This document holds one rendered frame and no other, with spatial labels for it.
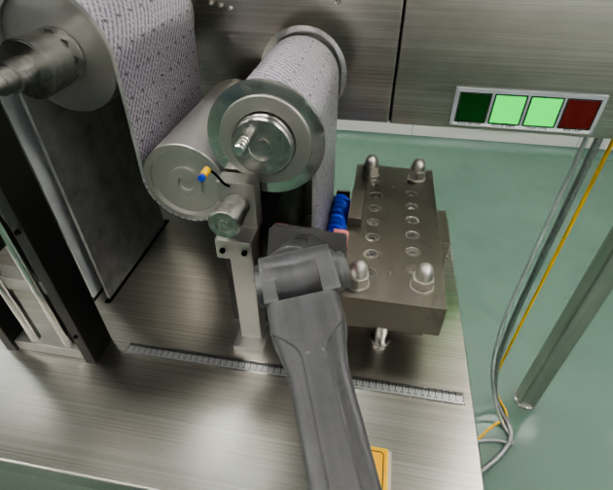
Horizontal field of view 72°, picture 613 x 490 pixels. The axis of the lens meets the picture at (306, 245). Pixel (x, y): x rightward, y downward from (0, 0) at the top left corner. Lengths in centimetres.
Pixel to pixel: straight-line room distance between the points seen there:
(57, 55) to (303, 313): 40
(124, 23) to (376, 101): 45
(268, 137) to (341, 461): 35
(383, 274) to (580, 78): 48
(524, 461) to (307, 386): 149
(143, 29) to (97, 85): 9
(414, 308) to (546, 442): 126
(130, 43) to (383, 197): 50
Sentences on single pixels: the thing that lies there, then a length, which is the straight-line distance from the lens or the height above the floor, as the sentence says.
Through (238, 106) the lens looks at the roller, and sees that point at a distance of 52.
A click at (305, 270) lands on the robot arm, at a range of 37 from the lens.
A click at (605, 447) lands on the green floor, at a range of 193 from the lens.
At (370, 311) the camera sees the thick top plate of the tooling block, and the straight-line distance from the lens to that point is 64.
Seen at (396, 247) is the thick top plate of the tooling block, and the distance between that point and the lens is 72.
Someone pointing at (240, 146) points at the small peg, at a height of 126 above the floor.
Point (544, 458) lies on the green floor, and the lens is 181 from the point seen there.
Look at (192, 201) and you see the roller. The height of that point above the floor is 114.
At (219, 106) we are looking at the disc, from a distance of 53.
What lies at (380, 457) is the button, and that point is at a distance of 62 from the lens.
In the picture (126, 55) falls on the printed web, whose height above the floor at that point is 133.
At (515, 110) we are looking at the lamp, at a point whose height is 119.
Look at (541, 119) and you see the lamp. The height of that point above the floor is 117.
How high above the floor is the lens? 148
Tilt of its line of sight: 40 degrees down
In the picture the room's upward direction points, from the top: straight up
